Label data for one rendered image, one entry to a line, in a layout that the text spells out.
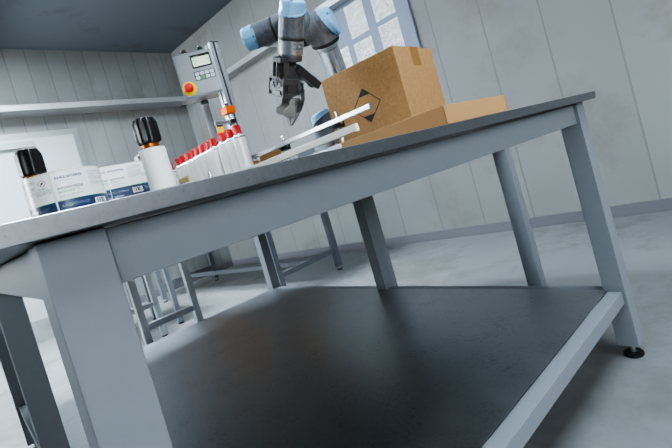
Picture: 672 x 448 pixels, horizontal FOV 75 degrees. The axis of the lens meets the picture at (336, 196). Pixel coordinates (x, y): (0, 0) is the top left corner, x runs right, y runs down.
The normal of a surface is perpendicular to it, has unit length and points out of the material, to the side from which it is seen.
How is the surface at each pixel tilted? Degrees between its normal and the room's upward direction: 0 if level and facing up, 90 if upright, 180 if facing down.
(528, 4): 90
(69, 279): 90
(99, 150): 90
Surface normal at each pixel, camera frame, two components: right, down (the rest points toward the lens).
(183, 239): 0.65, -0.15
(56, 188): 0.35, -0.06
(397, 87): -0.63, 0.21
